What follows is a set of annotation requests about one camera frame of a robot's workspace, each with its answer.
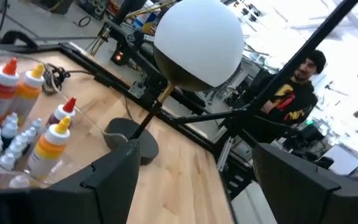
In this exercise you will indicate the person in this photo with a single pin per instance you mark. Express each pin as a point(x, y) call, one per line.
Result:
point(294, 99)

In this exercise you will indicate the clear plastic bin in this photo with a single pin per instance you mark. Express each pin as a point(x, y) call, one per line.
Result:
point(85, 124)

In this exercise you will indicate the white globe lamp black base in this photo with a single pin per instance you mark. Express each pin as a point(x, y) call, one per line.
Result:
point(197, 40)

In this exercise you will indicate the large yellow food coloring bottle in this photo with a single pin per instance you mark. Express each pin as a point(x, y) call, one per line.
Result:
point(50, 146)

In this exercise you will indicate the black metal table frame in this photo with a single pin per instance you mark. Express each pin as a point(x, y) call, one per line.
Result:
point(82, 59)

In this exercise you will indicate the black power adapter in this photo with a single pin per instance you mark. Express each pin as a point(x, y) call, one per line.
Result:
point(119, 56)

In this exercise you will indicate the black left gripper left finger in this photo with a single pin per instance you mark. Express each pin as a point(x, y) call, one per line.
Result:
point(113, 180)

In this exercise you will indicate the small dark dropper bottle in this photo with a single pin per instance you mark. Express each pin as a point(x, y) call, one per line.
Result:
point(20, 140)
point(11, 119)

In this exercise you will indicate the large maroon food coloring bottle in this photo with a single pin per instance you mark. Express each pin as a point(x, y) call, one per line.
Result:
point(61, 112)

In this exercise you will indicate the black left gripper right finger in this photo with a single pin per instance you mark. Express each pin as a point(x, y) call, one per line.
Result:
point(291, 183)

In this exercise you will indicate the black pole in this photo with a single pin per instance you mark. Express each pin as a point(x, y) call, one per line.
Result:
point(129, 7)

